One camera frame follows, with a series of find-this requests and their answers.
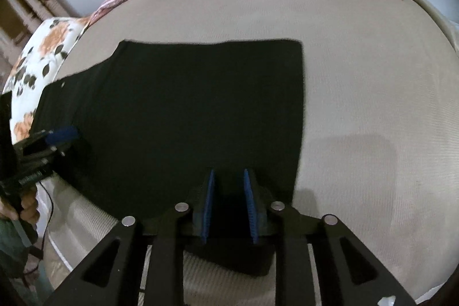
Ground beige curtain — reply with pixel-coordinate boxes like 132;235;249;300
0;0;80;77

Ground black cable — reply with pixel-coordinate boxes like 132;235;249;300
20;180;55;280

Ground person's left hand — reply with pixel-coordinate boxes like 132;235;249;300
0;186;41;225

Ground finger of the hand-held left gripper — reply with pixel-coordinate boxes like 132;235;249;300
22;143;74;168
20;126;80;149

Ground white orange floral pillow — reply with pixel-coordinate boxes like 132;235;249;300
2;16;91;146

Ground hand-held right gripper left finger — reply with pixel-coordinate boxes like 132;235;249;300
43;168;216;306

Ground beige satin blanket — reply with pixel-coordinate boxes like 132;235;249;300
407;0;459;54

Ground black pants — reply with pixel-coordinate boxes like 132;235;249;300
30;38;306;278

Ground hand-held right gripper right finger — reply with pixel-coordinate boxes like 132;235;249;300
243;168;419;306

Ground beige woven bed mat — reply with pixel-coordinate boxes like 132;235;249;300
38;0;459;306

